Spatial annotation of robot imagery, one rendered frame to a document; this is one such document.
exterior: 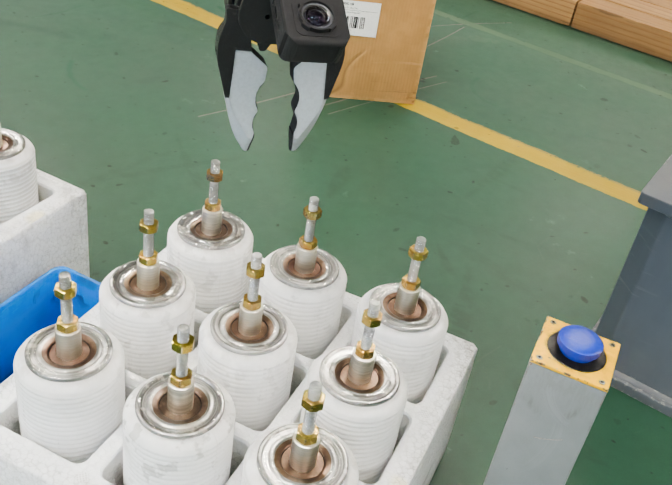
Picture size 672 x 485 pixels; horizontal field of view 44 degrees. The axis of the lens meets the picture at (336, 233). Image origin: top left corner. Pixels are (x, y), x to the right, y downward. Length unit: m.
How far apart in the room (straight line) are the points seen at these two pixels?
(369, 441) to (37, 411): 0.29
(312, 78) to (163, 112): 1.08
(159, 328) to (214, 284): 0.11
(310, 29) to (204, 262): 0.41
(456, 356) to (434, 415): 0.10
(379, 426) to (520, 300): 0.63
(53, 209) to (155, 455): 0.47
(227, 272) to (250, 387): 0.17
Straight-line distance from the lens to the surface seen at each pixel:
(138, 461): 0.74
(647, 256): 1.15
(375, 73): 1.84
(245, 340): 0.79
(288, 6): 0.56
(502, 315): 1.31
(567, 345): 0.76
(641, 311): 1.19
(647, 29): 2.55
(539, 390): 0.77
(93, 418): 0.78
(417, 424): 0.85
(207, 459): 0.72
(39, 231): 1.09
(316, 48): 0.55
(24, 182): 1.08
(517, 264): 1.43
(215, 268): 0.91
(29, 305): 1.08
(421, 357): 0.85
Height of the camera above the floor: 0.79
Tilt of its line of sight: 34 degrees down
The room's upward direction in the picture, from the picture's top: 10 degrees clockwise
